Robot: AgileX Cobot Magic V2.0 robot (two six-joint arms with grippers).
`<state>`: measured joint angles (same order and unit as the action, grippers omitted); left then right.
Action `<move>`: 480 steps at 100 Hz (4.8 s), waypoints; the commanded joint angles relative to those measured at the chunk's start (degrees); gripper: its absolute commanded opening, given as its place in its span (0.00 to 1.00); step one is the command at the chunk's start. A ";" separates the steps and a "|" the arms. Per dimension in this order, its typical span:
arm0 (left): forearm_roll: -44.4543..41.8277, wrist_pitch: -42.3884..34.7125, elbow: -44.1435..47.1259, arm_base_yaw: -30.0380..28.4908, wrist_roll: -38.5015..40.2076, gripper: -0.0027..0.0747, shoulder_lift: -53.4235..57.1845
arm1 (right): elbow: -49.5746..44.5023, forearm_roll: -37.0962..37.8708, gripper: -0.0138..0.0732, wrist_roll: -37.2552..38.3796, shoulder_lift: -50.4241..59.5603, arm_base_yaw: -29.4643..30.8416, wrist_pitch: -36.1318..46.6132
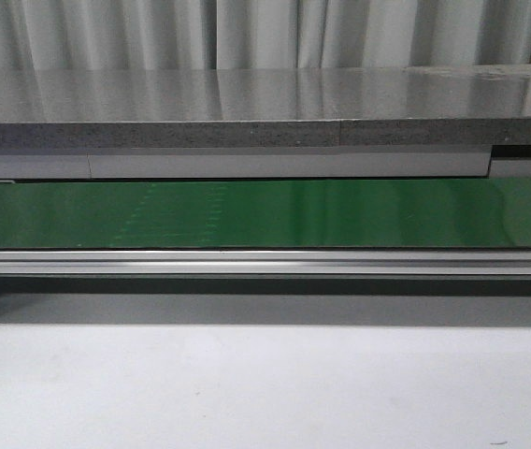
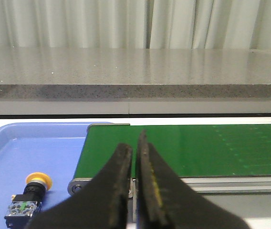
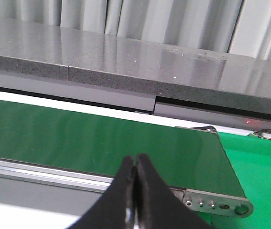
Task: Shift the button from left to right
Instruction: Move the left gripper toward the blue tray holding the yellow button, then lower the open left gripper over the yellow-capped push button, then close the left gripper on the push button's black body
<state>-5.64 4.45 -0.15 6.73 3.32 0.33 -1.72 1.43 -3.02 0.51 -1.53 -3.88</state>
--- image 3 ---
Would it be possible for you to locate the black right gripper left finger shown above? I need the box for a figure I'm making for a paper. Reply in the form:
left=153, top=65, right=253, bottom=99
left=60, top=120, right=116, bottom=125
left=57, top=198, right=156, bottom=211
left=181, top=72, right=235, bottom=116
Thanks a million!
left=69, top=156, right=136, bottom=229

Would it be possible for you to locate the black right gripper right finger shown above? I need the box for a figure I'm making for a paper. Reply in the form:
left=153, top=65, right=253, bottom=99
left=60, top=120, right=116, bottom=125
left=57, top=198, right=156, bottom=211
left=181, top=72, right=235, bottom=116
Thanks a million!
left=135, top=154, right=213, bottom=229

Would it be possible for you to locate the green conveyor belt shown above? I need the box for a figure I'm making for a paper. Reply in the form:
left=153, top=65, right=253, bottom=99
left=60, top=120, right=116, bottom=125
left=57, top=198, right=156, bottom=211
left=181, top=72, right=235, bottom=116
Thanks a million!
left=0, top=100, right=245, bottom=197

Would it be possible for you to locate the bright green mat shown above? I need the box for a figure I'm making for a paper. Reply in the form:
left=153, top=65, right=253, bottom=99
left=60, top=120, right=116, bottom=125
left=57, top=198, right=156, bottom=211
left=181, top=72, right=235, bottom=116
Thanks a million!
left=199, top=133, right=271, bottom=229

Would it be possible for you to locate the dark grey stone counter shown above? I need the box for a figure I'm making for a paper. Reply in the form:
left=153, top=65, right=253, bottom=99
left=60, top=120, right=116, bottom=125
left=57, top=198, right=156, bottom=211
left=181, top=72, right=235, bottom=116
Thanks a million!
left=0, top=17, right=271, bottom=129

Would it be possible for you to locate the white pleated curtain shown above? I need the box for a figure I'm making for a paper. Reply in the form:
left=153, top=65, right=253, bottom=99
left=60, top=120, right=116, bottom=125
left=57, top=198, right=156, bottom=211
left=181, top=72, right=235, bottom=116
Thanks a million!
left=0, top=0, right=271, bottom=60

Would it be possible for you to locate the aluminium conveyor frame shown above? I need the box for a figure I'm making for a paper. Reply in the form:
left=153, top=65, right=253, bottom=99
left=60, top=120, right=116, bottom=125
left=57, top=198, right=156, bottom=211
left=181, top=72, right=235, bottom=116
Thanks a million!
left=0, top=125, right=254, bottom=219

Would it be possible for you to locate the red black cable bundle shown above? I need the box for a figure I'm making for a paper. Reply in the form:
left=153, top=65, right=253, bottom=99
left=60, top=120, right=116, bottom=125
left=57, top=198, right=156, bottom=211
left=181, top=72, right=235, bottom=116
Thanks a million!
left=247, top=128, right=271, bottom=143

